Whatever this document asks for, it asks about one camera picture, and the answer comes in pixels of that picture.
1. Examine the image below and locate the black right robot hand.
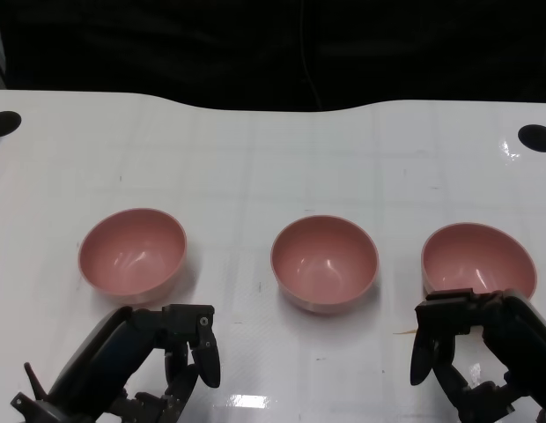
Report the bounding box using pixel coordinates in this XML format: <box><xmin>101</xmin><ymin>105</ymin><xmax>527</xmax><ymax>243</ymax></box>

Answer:
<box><xmin>409</xmin><ymin>288</ymin><xmax>546</xmax><ymax>423</ymax></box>

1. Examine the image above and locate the black left wrist camera bracket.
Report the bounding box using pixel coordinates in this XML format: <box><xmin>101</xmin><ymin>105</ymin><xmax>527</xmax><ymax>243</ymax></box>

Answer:
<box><xmin>10</xmin><ymin>360</ymin><xmax>83</xmax><ymax>423</ymax></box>

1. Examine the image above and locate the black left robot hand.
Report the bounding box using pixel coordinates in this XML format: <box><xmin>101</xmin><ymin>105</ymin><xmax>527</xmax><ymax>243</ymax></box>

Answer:
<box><xmin>47</xmin><ymin>302</ymin><xmax>222</xmax><ymax>423</ymax></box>

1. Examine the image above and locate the pink plastic bowl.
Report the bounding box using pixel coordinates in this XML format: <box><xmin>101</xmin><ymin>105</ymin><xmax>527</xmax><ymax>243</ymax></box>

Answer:
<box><xmin>77</xmin><ymin>207</ymin><xmax>188</xmax><ymax>308</ymax></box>
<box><xmin>421</xmin><ymin>222</ymin><xmax>538</xmax><ymax>301</ymax></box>
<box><xmin>269</xmin><ymin>214</ymin><xmax>380</xmax><ymax>315</ymax></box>

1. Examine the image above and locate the black backdrop cloth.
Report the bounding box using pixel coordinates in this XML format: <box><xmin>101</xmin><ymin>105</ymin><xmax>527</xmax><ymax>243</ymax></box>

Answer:
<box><xmin>0</xmin><ymin>0</ymin><xmax>546</xmax><ymax>114</ymax></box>

